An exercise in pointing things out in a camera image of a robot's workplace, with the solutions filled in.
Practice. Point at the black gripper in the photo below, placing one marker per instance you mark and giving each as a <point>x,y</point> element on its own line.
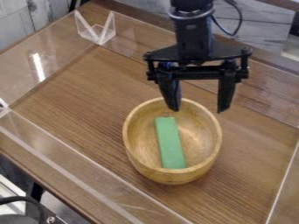
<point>196,58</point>

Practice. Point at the green rectangular block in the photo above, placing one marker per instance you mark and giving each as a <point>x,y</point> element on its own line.
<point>169,143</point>

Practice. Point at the clear acrylic tray wall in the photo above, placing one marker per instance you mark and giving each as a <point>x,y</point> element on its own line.
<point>65,143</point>

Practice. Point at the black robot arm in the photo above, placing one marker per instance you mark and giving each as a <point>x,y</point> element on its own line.
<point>192,8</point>

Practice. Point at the brown wooden bowl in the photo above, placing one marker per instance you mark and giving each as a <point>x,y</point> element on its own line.
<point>200,137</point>

